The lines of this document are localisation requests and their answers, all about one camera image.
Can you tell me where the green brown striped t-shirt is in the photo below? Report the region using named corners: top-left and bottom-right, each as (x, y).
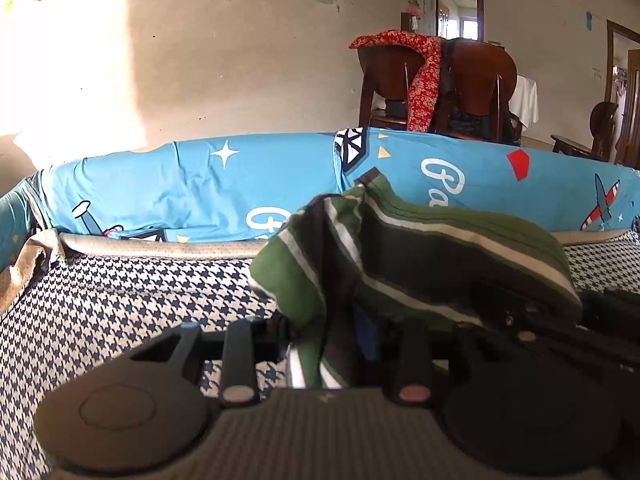
top-left (248, 172), bottom-right (584, 392)

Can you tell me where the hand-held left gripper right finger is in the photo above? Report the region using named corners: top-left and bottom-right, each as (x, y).
top-left (352, 308), bottom-right (502, 407)

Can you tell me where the black cloth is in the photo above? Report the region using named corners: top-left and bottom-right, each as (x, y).
top-left (437, 40), bottom-right (462, 113)

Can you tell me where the wooden doorway frame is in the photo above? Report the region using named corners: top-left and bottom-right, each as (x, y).
top-left (434, 0), bottom-right (486, 44)
top-left (604, 19), bottom-right (640, 167)

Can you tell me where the red floral cloth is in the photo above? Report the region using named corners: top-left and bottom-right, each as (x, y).
top-left (348, 29), bottom-right (447, 134)

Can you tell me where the blue star print sofa cushion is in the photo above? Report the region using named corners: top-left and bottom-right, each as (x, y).
top-left (29, 132), bottom-right (347, 244)

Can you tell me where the white tablecloth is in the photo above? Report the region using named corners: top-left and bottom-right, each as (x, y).
top-left (509, 74), bottom-right (540, 132)

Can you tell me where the houndstooth sofa seat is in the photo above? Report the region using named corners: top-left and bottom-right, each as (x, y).
top-left (0, 227), bottom-right (640, 480)

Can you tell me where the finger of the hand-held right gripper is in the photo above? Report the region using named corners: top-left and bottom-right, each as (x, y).
top-left (479, 284), bottom-right (602, 362)

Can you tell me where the blue script print sofa cushion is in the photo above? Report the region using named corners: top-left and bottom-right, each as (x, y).
top-left (332, 127), bottom-right (640, 234)

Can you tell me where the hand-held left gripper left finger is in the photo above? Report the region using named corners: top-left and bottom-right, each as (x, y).
top-left (127, 312), bottom-right (292, 407)

